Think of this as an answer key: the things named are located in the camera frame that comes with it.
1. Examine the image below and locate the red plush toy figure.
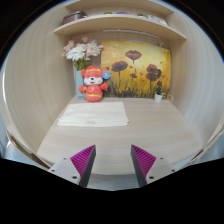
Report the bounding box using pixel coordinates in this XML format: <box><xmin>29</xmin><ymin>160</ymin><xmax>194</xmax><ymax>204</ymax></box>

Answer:
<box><xmin>78</xmin><ymin>65</ymin><xmax>112</xmax><ymax>103</ymax></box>

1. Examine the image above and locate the pink and white flower bouquet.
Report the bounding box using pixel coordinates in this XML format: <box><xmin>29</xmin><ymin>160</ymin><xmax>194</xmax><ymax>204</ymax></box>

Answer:
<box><xmin>62</xmin><ymin>34</ymin><xmax>104</xmax><ymax>72</ymax></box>

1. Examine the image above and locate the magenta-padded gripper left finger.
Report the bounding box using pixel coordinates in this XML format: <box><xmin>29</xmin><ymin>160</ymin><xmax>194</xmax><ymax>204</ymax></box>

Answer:
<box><xmin>48</xmin><ymin>144</ymin><xmax>97</xmax><ymax>188</ymax></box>

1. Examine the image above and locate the small plant in white pot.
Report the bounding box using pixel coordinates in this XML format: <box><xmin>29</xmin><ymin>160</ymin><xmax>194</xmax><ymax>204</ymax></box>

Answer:
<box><xmin>153</xmin><ymin>84</ymin><xmax>165</xmax><ymax>103</ymax></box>

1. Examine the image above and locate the cream white towel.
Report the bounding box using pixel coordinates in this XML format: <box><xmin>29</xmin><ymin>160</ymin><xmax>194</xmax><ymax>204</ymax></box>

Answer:
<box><xmin>57</xmin><ymin>101</ymin><xmax>130</xmax><ymax>128</ymax></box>

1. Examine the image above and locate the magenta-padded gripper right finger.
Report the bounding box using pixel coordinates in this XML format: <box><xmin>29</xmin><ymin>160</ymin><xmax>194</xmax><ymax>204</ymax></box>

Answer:
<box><xmin>130</xmin><ymin>144</ymin><xmax>177</xmax><ymax>188</ymax></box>

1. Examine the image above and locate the yellow poppy flower painting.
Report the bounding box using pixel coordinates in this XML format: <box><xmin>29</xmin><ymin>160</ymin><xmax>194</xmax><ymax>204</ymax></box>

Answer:
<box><xmin>100</xmin><ymin>40</ymin><xmax>172</xmax><ymax>100</ymax></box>

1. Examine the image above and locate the wooden shelf unit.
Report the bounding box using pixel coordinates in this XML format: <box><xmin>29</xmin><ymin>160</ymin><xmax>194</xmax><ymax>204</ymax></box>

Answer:
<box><xmin>53</xmin><ymin>0</ymin><xmax>188</xmax><ymax>42</ymax></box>

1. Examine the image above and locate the light blue vase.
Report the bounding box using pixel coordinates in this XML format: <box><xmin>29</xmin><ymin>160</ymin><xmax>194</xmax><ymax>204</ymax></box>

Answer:
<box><xmin>74</xmin><ymin>69</ymin><xmax>87</xmax><ymax>100</ymax></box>

